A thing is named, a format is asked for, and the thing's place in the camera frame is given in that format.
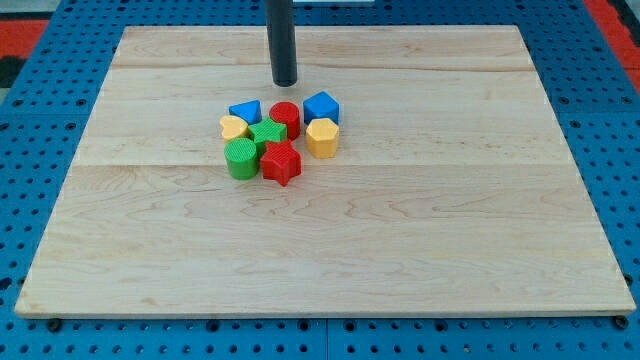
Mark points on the red cylinder block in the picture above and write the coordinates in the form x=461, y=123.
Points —
x=287, y=113

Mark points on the blue pentagon block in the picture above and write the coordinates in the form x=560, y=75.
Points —
x=321, y=105

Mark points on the yellow hexagon block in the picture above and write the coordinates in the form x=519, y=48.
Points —
x=322, y=136

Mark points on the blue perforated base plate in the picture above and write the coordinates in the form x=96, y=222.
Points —
x=49, y=103

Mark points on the red star block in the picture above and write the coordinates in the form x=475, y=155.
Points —
x=280, y=162

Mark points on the green cylinder block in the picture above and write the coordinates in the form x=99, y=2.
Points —
x=241, y=158

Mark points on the yellow heart block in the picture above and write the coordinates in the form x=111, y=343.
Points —
x=233, y=127

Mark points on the green star block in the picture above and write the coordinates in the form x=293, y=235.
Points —
x=267, y=130

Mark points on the blue triangle block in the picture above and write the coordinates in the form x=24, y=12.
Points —
x=249, y=111

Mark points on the light wooden board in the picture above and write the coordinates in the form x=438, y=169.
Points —
x=453, y=192

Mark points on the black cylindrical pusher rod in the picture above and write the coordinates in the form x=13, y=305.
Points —
x=281, y=41

